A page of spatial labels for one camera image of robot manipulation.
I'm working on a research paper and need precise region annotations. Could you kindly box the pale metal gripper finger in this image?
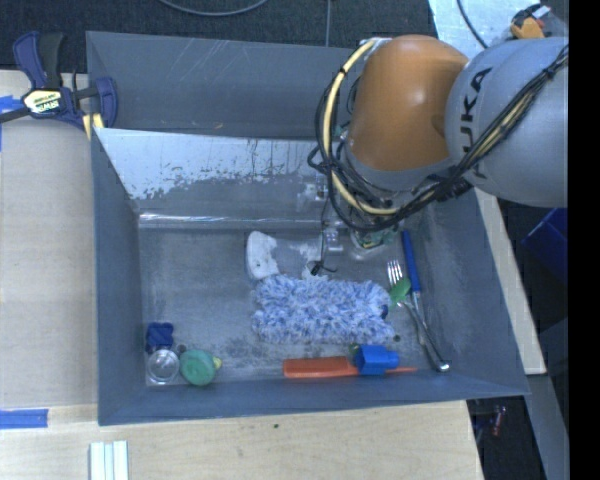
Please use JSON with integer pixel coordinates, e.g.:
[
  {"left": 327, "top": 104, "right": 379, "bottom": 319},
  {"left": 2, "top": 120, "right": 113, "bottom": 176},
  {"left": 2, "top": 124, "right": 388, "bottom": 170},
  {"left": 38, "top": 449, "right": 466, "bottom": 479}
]
[
  {"left": 323, "top": 220, "right": 344, "bottom": 257},
  {"left": 299, "top": 181, "right": 327, "bottom": 209}
]

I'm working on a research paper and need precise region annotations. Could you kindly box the small green plastic piece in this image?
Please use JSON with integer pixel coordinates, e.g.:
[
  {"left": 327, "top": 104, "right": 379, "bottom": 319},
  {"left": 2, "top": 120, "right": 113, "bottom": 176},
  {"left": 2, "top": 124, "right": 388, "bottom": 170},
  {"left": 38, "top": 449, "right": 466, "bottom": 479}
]
[{"left": 388, "top": 277, "right": 413, "bottom": 305}]

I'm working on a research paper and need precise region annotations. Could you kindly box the blue and white fuzzy cloth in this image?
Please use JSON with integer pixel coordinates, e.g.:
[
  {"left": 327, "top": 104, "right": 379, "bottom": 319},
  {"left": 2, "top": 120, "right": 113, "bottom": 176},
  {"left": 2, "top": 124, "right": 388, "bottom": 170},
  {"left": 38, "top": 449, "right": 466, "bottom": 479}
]
[{"left": 249, "top": 273, "right": 397, "bottom": 347}]

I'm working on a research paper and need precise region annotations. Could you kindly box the white crumpled cloth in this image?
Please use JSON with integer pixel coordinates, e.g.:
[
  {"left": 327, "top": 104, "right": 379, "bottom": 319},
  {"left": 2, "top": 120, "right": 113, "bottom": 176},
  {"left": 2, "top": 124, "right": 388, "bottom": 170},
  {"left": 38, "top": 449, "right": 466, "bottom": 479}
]
[{"left": 245, "top": 230, "right": 282, "bottom": 282}]

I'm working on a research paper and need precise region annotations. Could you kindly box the metal fork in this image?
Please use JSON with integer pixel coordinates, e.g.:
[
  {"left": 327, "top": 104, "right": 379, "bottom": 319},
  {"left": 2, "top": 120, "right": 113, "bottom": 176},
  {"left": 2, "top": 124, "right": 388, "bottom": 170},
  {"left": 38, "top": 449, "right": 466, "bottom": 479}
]
[{"left": 385, "top": 259, "right": 452, "bottom": 373}]

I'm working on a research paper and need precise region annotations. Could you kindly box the blue plastic toy block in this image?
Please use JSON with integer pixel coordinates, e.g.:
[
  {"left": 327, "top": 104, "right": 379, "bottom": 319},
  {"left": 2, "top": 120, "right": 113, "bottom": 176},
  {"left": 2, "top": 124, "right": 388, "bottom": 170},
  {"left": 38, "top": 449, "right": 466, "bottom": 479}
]
[{"left": 353, "top": 344, "right": 401, "bottom": 377}]

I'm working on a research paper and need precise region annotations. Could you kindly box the orange comb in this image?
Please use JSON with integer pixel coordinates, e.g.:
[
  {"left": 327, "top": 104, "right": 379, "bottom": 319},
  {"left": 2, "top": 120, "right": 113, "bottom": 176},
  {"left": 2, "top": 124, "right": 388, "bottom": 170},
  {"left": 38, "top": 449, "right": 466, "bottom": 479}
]
[{"left": 282, "top": 356, "right": 419, "bottom": 380}]

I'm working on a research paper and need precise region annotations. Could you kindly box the grey metal bin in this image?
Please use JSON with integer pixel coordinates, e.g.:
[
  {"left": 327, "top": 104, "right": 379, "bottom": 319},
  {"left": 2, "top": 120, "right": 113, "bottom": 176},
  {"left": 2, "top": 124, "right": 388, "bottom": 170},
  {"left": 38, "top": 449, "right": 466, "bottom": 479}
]
[{"left": 84, "top": 30, "right": 532, "bottom": 427}]

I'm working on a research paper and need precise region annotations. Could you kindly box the green round toy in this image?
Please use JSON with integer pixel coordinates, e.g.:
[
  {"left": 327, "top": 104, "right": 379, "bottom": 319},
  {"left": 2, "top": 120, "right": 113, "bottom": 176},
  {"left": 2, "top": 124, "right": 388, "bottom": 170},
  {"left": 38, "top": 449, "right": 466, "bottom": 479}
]
[{"left": 179, "top": 348, "right": 224, "bottom": 387}]

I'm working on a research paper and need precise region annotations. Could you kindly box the dark blue plastic piece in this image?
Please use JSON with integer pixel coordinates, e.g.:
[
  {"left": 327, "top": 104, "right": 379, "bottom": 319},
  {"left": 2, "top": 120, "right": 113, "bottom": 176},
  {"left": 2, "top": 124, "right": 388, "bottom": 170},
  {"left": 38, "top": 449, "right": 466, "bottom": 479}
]
[{"left": 144, "top": 321, "right": 176, "bottom": 353}]

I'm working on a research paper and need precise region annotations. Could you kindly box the clear glass cup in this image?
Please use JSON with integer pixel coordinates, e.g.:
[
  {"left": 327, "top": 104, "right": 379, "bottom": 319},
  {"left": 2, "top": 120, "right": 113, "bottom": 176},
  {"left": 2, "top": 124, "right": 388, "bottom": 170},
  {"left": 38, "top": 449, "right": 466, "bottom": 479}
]
[{"left": 145, "top": 348, "right": 182, "bottom": 386}]

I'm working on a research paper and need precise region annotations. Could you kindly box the black cylinder on white bracket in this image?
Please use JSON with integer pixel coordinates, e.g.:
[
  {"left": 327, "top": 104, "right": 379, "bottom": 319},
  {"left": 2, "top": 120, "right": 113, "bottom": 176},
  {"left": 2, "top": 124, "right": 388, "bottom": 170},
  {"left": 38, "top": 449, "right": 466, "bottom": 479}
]
[{"left": 299, "top": 240, "right": 339, "bottom": 277}]

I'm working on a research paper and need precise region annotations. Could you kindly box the blue-handled metal tool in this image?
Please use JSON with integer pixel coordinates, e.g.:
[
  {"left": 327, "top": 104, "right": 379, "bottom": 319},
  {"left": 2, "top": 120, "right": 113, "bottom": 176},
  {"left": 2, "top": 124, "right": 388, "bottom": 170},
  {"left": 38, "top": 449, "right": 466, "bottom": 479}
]
[{"left": 399, "top": 229, "right": 427, "bottom": 322}]

